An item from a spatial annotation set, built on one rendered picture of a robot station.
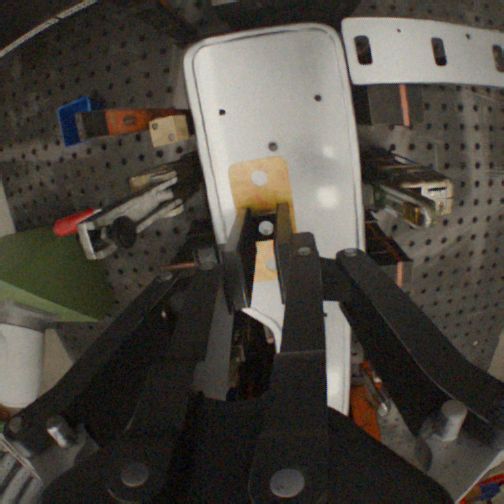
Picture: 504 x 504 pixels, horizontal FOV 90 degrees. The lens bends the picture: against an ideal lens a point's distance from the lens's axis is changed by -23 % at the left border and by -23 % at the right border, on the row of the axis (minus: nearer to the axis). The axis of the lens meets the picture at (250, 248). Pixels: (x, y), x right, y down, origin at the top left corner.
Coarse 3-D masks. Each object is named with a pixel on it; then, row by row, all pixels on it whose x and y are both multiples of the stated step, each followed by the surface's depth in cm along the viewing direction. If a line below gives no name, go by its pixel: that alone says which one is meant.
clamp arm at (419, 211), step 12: (384, 180) 44; (384, 192) 42; (396, 192) 38; (408, 192) 37; (384, 204) 42; (396, 204) 39; (408, 204) 35; (420, 204) 33; (432, 204) 33; (396, 216) 40; (408, 216) 35; (420, 216) 34; (432, 216) 33; (420, 228) 34
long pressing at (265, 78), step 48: (192, 48) 38; (240, 48) 38; (288, 48) 37; (336, 48) 37; (192, 96) 40; (240, 96) 40; (288, 96) 40; (336, 96) 39; (240, 144) 43; (288, 144) 42; (336, 144) 42; (336, 192) 44; (336, 240) 47; (336, 336) 54; (336, 384) 59
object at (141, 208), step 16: (144, 192) 34; (112, 208) 29; (128, 208) 31; (144, 208) 35; (160, 208) 38; (80, 224) 26; (96, 224) 26; (112, 224) 26; (128, 224) 27; (144, 224) 34; (80, 240) 27; (96, 240) 27; (112, 240) 27; (128, 240) 27; (96, 256) 27
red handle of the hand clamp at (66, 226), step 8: (160, 192) 39; (168, 192) 39; (160, 200) 39; (168, 200) 40; (72, 216) 35; (80, 216) 35; (88, 216) 35; (56, 224) 34; (64, 224) 34; (72, 224) 34; (56, 232) 34; (64, 232) 34; (72, 232) 35
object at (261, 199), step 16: (256, 160) 20; (272, 160) 19; (240, 176) 20; (272, 176) 20; (288, 176) 20; (240, 192) 20; (256, 192) 20; (272, 192) 20; (288, 192) 20; (240, 208) 21; (256, 208) 21; (272, 208) 21; (256, 224) 20; (272, 224) 20; (256, 240) 21; (272, 240) 21; (272, 256) 22; (256, 272) 23; (272, 272) 22
